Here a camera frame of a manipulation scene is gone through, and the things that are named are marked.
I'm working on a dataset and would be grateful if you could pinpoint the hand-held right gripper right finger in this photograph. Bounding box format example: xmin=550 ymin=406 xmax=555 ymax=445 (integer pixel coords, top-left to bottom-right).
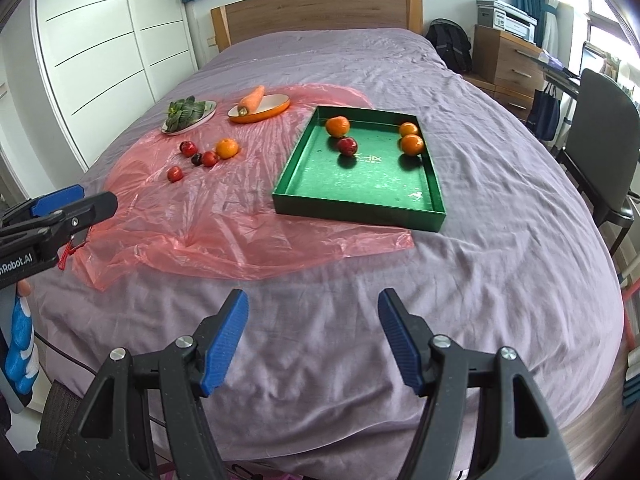
xmin=377 ymin=287 xmax=576 ymax=480

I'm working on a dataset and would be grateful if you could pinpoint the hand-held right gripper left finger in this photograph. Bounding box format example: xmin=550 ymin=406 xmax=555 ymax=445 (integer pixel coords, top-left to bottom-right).
xmin=67 ymin=288 xmax=250 ymax=480

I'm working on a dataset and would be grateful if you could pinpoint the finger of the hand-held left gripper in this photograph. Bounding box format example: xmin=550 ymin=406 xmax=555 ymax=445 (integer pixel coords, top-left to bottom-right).
xmin=49 ymin=191 xmax=119 ymax=242
xmin=31 ymin=184 xmax=85 ymax=217

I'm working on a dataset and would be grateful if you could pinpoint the green tray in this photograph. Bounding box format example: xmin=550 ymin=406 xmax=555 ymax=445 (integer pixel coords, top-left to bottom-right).
xmin=271 ymin=105 xmax=447 ymax=233

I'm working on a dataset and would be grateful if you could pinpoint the person's left hand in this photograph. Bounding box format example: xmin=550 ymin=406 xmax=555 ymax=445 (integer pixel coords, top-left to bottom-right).
xmin=2 ymin=280 xmax=40 ymax=401

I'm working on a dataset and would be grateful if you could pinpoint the bed with purple sheet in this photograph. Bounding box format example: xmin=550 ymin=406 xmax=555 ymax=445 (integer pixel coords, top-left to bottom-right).
xmin=30 ymin=27 xmax=631 ymax=468

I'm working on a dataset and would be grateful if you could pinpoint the pink plastic sheet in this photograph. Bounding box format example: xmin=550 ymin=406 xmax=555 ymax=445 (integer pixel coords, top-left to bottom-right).
xmin=72 ymin=82 xmax=416 ymax=292

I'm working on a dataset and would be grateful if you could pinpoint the green bok choy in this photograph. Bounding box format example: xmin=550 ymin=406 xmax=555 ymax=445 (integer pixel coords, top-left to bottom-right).
xmin=166 ymin=96 xmax=207 ymax=132

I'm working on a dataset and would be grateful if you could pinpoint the white wardrobe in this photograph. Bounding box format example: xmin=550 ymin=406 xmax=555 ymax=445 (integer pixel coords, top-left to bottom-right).
xmin=32 ymin=0 xmax=198 ymax=171

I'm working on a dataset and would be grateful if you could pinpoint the white plate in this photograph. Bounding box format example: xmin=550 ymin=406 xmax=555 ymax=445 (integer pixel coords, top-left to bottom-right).
xmin=161 ymin=100 xmax=218 ymax=136

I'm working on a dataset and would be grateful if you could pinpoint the carrot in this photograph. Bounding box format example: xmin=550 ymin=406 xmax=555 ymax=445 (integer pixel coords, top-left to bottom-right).
xmin=237 ymin=85 xmax=266 ymax=116

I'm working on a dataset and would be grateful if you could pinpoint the orange dish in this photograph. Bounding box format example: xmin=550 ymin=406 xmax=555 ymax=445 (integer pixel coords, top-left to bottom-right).
xmin=227 ymin=93 xmax=292 ymax=125

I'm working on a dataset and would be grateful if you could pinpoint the dark shopping bag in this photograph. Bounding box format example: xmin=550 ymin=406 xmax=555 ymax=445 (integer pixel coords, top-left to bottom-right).
xmin=526 ymin=82 xmax=561 ymax=142

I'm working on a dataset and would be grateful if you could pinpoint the grey chair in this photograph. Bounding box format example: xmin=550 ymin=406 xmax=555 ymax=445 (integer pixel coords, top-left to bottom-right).
xmin=554 ymin=68 xmax=640 ymax=261

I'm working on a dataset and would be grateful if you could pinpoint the wooden dresser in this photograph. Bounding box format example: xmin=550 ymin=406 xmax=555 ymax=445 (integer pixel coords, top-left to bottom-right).
xmin=472 ymin=25 xmax=547 ymax=122

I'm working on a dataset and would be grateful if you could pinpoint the black backpack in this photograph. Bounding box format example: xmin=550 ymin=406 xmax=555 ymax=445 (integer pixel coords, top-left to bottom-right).
xmin=425 ymin=19 xmax=473 ymax=74

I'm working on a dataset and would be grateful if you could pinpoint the wooden headboard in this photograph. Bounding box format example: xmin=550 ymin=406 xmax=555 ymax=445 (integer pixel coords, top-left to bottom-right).
xmin=210 ymin=0 xmax=424 ymax=53

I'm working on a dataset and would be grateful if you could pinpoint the glass desk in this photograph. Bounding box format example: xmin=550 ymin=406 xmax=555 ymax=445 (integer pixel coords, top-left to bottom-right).
xmin=530 ymin=47 xmax=583 ymax=86

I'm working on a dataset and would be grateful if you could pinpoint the grey printer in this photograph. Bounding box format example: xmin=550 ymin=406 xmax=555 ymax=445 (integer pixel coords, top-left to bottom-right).
xmin=475 ymin=1 xmax=538 ymax=43

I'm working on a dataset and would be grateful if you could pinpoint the window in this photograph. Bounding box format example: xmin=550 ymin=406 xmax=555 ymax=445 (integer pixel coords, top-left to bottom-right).
xmin=580 ymin=0 xmax=640 ymax=91

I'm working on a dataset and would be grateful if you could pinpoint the red wrist strap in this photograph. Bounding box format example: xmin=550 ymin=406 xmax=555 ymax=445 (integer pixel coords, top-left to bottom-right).
xmin=56 ymin=242 xmax=81 ymax=272

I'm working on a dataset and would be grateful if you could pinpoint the black cable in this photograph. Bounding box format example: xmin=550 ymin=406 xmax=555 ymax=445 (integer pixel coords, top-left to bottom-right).
xmin=30 ymin=327 xmax=101 ymax=377

